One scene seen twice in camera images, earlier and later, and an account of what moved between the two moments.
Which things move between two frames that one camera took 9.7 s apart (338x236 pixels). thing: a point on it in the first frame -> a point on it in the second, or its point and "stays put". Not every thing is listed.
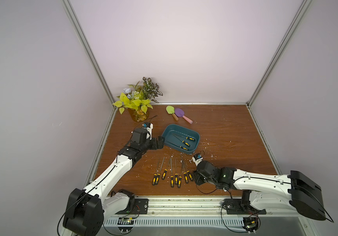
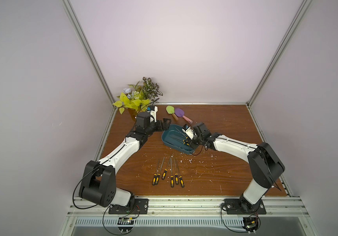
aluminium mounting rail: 199,207 stays put
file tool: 158,175 stays put
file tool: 172,177 stays put
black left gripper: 160,144 -> 164,127
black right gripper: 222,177 -> 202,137
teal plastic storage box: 181,138 stays put
